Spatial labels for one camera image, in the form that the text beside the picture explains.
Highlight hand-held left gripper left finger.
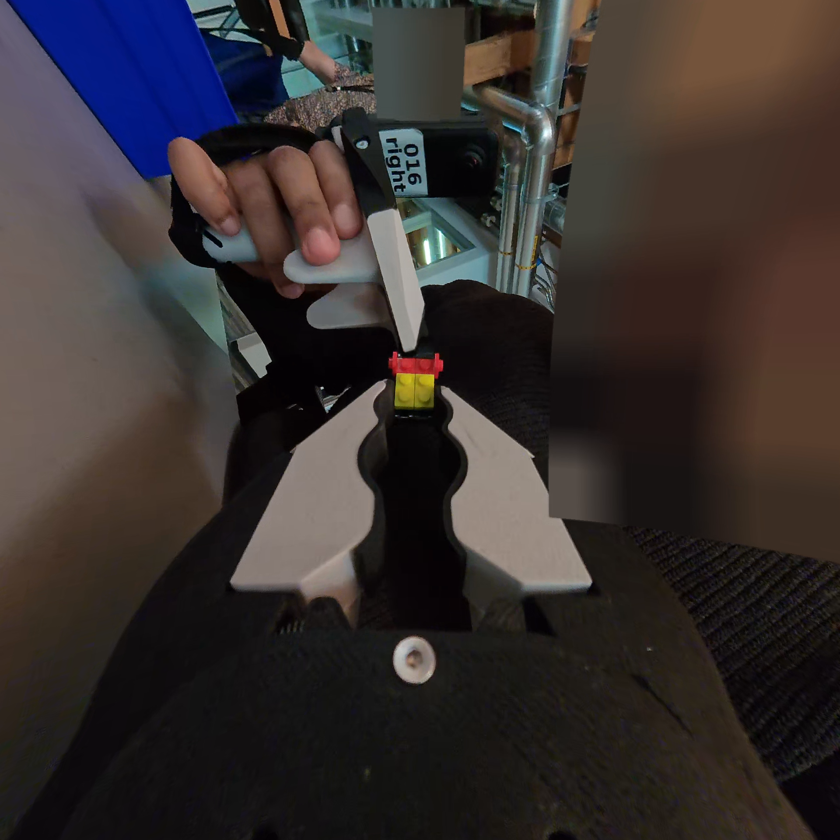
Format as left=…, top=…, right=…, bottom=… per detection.
left=230, top=379, right=398, bottom=624

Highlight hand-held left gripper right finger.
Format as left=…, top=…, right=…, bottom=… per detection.
left=438, top=386, right=593, bottom=621

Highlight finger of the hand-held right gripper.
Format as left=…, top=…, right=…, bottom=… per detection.
left=366, top=206, right=426, bottom=352

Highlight person's right hand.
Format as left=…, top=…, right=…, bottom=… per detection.
left=167, top=138, right=363, bottom=299

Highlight silver metal pipes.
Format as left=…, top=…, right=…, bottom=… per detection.
left=462, top=0, right=581, bottom=299

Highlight blue plastic bin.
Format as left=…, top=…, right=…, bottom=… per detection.
left=10, top=0, right=240, bottom=179

